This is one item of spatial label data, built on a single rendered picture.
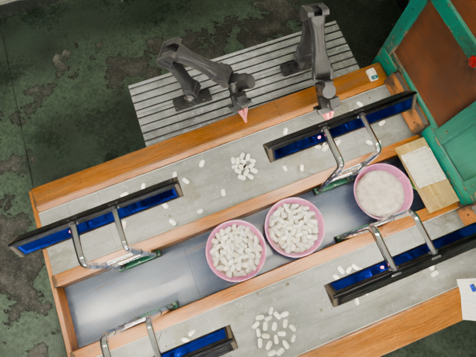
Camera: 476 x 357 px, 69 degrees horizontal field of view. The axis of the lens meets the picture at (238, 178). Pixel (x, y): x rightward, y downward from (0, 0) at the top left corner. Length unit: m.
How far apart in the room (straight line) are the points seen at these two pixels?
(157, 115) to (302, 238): 0.95
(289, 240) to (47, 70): 2.28
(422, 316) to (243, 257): 0.78
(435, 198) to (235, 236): 0.91
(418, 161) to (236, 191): 0.85
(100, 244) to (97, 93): 1.45
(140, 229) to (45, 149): 1.36
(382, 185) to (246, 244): 0.69
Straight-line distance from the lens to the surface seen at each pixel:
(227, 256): 1.58
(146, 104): 1.92
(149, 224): 1.65
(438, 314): 1.76
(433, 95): 1.76
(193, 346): 1.27
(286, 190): 1.61
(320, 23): 1.61
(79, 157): 2.71
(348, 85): 1.87
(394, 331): 1.69
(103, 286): 1.77
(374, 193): 1.74
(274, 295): 1.59
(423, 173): 1.80
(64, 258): 1.77
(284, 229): 1.61
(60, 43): 3.21
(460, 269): 1.84
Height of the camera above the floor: 2.32
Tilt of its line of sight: 75 degrees down
